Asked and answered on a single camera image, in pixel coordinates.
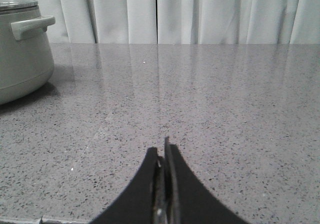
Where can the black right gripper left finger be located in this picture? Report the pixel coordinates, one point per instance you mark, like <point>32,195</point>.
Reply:
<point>143,200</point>

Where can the pale green electric cooking pot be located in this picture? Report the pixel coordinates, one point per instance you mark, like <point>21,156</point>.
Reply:
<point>26,57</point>

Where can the white pleated curtain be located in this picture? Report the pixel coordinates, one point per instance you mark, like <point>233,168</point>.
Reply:
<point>184,21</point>

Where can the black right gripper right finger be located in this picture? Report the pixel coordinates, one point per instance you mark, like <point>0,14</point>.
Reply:
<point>188,199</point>

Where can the glass pot lid steel rim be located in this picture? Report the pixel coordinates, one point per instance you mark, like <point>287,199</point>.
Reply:
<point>9,5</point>

